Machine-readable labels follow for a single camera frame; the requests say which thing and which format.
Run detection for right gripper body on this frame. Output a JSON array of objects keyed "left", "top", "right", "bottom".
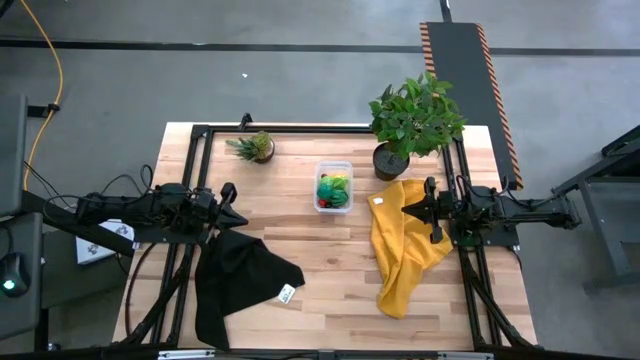
[{"left": 422, "top": 175, "right": 457, "bottom": 246}]

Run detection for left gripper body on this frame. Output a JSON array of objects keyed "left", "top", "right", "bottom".
[{"left": 203, "top": 181, "right": 238, "bottom": 232}]

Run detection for clear plastic tupperware container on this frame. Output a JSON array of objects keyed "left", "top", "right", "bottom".
[{"left": 313, "top": 159, "right": 355, "bottom": 215}]

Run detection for yellow cloth napkin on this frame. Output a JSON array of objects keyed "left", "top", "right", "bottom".
[{"left": 367, "top": 178, "right": 455, "bottom": 320}]

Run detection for black cloth napkin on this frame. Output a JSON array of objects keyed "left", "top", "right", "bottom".
[{"left": 193, "top": 228, "right": 307, "bottom": 351}]

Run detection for small succulent in dark pot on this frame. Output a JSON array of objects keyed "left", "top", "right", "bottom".
[{"left": 225, "top": 130, "right": 276, "bottom": 165}]

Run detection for leafy green plant black pot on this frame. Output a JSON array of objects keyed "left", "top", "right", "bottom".
[{"left": 368, "top": 71, "right": 466, "bottom": 182}]

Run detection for black mat striped edges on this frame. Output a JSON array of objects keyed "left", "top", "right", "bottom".
[{"left": 418, "top": 21, "right": 525, "bottom": 192}]

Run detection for white printed box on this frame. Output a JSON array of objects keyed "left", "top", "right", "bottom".
[{"left": 74, "top": 217, "right": 136, "bottom": 265}]

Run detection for black diagonal stand beam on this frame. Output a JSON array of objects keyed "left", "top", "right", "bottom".
[{"left": 19, "top": 189, "right": 137, "bottom": 259}]

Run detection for black metal cart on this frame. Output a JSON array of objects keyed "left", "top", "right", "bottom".
[{"left": 551, "top": 123, "right": 640, "bottom": 291}]

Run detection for black computer mouse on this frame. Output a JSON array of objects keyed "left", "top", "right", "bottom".
[{"left": 0, "top": 252, "right": 32, "bottom": 299}]

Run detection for dark grey panel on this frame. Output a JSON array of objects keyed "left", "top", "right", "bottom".
[{"left": 0, "top": 94, "right": 29, "bottom": 217}]

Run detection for grey desk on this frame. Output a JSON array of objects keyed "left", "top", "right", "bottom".
[{"left": 0, "top": 212, "right": 46, "bottom": 341}]

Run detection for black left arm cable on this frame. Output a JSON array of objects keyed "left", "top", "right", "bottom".
[{"left": 22, "top": 160, "right": 155, "bottom": 226}]

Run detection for thick black cable loop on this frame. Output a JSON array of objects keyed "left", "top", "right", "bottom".
[{"left": 123, "top": 242, "right": 162, "bottom": 337}]

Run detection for black aluminium table frame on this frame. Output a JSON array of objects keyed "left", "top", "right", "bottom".
[{"left": 112, "top": 112, "right": 540, "bottom": 351}]

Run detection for silver metal bracket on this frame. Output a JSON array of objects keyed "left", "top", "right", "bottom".
[
  {"left": 157, "top": 349, "right": 216, "bottom": 360},
  {"left": 438, "top": 351, "right": 495, "bottom": 360}
]

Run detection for yellow cable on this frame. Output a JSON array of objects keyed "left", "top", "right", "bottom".
[{"left": 18, "top": 0, "right": 65, "bottom": 191}]

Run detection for black cable clip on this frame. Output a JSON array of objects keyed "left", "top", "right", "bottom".
[{"left": 27, "top": 102, "right": 62, "bottom": 119}]

